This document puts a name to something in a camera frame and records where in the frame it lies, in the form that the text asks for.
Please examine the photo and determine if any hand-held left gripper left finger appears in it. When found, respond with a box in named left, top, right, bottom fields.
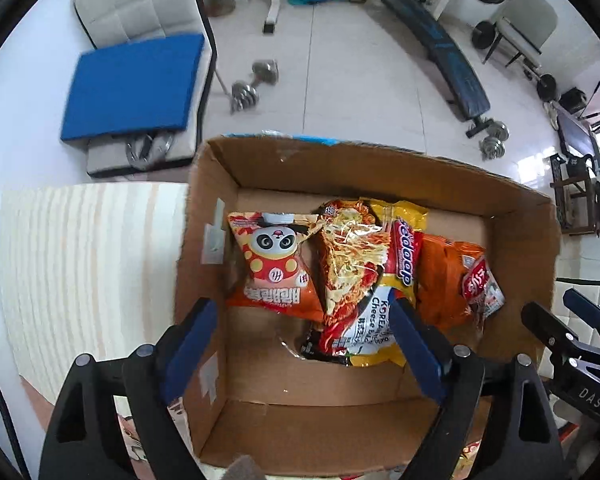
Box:
left=39, top=297, right=221, bottom=480

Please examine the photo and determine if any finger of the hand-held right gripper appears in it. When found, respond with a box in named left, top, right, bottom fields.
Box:
left=562, top=287, right=600, bottom=352
left=521, top=301, right=581, bottom=357

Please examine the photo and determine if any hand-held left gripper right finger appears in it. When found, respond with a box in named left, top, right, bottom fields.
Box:
left=390, top=297, right=568, bottom=480

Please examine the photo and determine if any cardboard box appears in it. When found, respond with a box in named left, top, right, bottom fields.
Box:
left=172, top=132, right=563, bottom=478

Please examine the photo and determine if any red noodle packet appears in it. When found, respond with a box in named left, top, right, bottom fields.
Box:
left=300, top=199, right=388, bottom=361

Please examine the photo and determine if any small red snack packet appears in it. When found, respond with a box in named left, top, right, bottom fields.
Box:
left=460, top=255, right=506, bottom=322

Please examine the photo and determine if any plain orange snack packet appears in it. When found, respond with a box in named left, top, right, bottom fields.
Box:
left=414, top=232, right=488, bottom=332

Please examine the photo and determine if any dark wooden chair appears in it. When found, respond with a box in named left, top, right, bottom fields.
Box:
left=549, top=152, right=600, bottom=237

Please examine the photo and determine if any orange panda snack packet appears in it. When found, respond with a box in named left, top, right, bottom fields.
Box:
left=225, top=210, right=326, bottom=323

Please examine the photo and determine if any striped table mat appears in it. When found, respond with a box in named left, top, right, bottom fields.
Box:
left=0, top=182, right=191, bottom=393

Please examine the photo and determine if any black monitor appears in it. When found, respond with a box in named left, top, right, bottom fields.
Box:
left=555, top=110, right=594, bottom=162

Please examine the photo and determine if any chrome dumbbell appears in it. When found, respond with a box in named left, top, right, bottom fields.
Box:
left=229, top=59, right=282, bottom=112
left=479, top=119, right=511, bottom=162

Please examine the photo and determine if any black sit-up bench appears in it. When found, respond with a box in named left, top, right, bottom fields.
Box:
left=372, top=0, right=492, bottom=137

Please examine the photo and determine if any grey chair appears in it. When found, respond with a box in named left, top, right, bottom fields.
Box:
left=482, top=0, right=559, bottom=69

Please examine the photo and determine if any white padded chair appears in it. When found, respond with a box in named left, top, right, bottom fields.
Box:
left=72, top=0, right=217, bottom=179

